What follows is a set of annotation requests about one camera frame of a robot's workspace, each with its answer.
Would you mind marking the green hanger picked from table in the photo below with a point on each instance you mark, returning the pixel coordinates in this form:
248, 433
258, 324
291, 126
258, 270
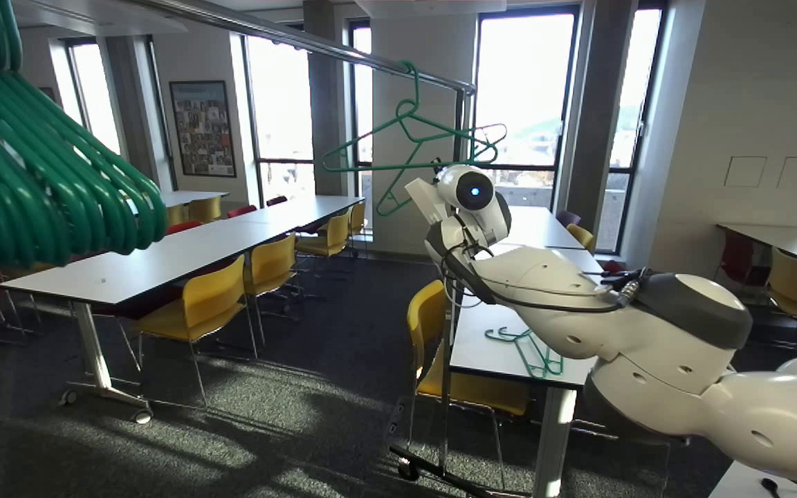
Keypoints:
424, 146

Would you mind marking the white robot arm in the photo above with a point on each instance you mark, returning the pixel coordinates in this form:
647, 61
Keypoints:
661, 345

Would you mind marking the yellow chair near rack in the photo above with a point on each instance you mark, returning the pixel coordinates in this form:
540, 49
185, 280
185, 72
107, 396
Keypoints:
428, 324

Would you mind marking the green hanger on rack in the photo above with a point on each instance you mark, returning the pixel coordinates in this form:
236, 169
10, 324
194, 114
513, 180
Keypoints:
412, 86

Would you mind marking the metal clothes rack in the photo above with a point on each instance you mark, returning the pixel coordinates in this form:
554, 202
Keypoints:
301, 39

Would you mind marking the yellow chair far left row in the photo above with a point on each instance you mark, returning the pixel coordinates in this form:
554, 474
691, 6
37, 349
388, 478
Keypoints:
330, 238

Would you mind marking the white table with hangers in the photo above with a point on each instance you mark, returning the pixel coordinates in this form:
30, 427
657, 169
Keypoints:
471, 352

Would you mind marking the white far table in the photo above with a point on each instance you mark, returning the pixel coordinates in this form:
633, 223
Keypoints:
538, 229

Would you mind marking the green hangers on table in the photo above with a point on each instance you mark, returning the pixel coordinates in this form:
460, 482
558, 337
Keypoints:
532, 352

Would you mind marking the yellow chair front left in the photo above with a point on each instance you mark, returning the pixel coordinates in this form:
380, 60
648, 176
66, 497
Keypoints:
206, 305

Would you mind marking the long white left table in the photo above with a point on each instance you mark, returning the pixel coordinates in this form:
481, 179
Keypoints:
117, 277

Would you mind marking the bunch of green hangers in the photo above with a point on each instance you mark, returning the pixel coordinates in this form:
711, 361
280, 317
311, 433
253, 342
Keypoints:
63, 191

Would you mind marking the framed wall picture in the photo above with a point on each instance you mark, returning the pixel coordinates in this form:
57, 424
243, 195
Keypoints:
203, 129

